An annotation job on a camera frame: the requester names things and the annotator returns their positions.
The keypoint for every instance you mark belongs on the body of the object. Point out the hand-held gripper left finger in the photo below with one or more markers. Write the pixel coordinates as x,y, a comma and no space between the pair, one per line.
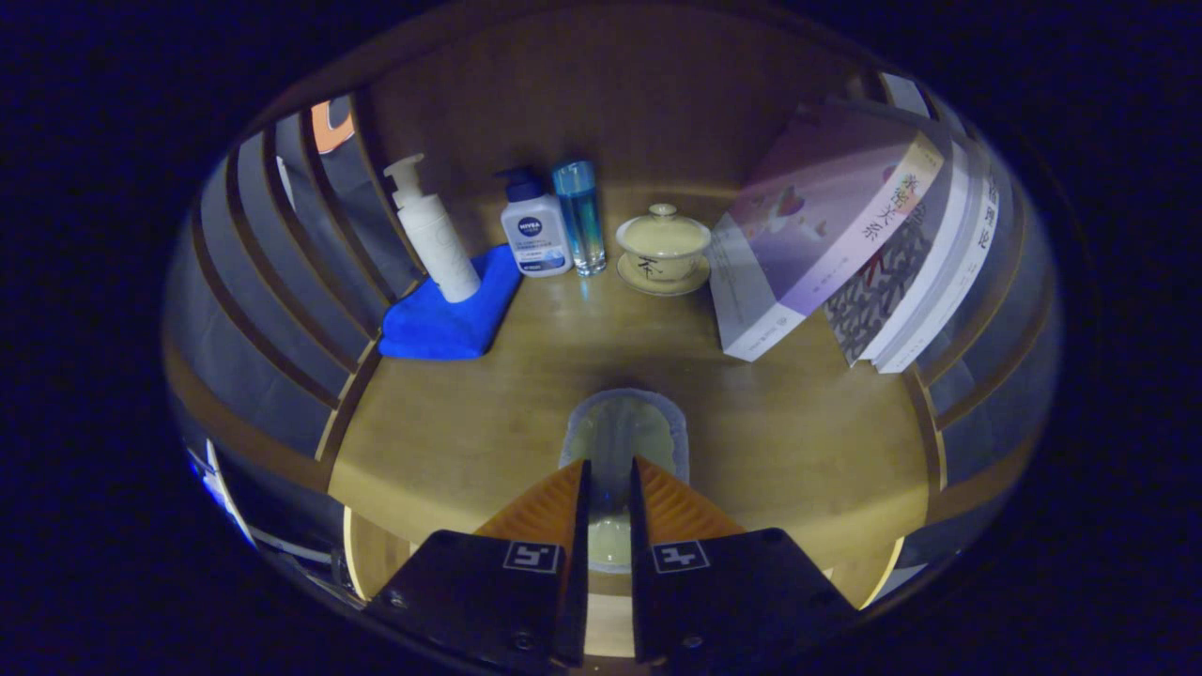
577,601

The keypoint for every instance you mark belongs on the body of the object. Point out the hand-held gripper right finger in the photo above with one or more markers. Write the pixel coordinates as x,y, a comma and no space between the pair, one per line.
640,601

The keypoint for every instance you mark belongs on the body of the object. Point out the pale green item clear packet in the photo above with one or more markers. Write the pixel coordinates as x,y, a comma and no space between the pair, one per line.
615,432

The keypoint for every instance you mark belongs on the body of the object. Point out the wooden countertop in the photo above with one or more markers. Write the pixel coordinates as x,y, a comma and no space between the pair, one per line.
470,422

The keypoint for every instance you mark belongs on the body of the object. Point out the wooden cabinet with slatted shelf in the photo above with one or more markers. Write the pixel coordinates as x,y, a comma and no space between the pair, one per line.
639,113

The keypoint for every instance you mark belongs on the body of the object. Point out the blue folded cloth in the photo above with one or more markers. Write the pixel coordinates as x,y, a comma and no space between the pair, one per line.
441,324

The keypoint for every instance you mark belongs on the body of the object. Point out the beige lidded tea bowl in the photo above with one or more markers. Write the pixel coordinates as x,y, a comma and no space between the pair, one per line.
662,239

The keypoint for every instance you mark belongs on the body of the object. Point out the white bottle with blue cap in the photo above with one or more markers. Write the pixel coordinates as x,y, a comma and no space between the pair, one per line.
535,235

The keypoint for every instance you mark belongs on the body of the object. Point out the slim teal bottle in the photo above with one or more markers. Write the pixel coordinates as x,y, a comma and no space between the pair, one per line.
582,221

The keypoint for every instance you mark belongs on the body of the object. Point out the white pump bottle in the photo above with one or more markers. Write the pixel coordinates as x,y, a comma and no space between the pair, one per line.
437,244

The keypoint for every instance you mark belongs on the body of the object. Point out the black white patterned book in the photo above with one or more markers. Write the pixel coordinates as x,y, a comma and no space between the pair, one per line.
873,291

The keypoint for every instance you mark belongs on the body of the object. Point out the purple book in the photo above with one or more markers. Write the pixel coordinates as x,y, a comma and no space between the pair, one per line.
817,216

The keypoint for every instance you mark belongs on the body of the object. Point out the white book lettered spine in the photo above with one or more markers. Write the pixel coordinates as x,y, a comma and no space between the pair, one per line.
977,244

